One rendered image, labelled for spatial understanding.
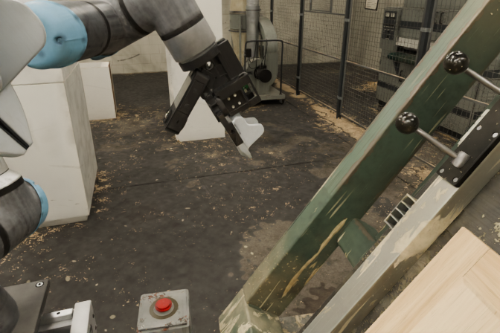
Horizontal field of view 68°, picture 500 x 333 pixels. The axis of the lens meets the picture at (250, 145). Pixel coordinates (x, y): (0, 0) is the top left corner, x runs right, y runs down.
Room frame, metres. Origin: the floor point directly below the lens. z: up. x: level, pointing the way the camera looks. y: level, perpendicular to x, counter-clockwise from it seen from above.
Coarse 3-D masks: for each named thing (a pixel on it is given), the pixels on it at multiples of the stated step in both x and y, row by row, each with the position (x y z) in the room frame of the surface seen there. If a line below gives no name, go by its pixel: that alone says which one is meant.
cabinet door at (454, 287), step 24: (456, 240) 0.48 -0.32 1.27; (480, 240) 0.46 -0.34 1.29; (432, 264) 0.48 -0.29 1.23; (456, 264) 0.45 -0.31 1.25; (480, 264) 0.43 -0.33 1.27; (408, 288) 0.48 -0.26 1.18; (432, 288) 0.45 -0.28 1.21; (456, 288) 0.43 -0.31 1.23; (480, 288) 0.40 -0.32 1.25; (384, 312) 0.47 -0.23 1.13; (408, 312) 0.44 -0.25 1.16; (432, 312) 0.42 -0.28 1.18; (456, 312) 0.40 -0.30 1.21; (480, 312) 0.38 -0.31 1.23
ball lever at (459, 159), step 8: (408, 112) 0.59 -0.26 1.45; (400, 120) 0.59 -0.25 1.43; (408, 120) 0.58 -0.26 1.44; (416, 120) 0.58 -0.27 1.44; (400, 128) 0.58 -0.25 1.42; (408, 128) 0.58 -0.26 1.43; (416, 128) 0.58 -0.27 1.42; (424, 136) 0.58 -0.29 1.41; (440, 144) 0.57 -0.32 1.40; (448, 152) 0.56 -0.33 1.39; (464, 152) 0.55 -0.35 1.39; (456, 160) 0.55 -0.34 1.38; (464, 160) 0.55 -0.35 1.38
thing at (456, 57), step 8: (448, 56) 0.60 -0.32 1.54; (456, 56) 0.59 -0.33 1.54; (464, 56) 0.59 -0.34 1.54; (448, 64) 0.60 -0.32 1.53; (456, 64) 0.59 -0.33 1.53; (464, 64) 0.59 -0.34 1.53; (448, 72) 0.60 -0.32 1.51; (456, 72) 0.59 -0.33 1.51; (464, 72) 0.60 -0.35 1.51; (472, 72) 0.59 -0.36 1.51; (480, 80) 0.59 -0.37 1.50; (488, 80) 0.58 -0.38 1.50; (496, 88) 0.57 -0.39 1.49
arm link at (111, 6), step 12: (96, 0) 0.57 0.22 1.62; (108, 0) 0.58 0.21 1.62; (120, 0) 0.57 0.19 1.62; (108, 12) 0.54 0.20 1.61; (120, 12) 0.56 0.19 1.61; (120, 24) 0.56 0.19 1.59; (132, 24) 0.57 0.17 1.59; (120, 36) 0.56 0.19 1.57; (132, 36) 0.58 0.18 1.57; (108, 48) 0.54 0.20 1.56; (120, 48) 0.59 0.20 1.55
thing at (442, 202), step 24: (480, 168) 0.53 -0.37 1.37; (432, 192) 0.56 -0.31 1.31; (456, 192) 0.53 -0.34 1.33; (408, 216) 0.56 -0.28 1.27; (432, 216) 0.52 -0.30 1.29; (456, 216) 0.53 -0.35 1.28; (384, 240) 0.56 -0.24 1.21; (408, 240) 0.52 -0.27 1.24; (432, 240) 0.52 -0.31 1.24; (384, 264) 0.52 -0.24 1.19; (408, 264) 0.52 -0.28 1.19; (360, 288) 0.52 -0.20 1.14; (384, 288) 0.51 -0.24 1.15; (336, 312) 0.52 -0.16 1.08; (360, 312) 0.50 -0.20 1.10
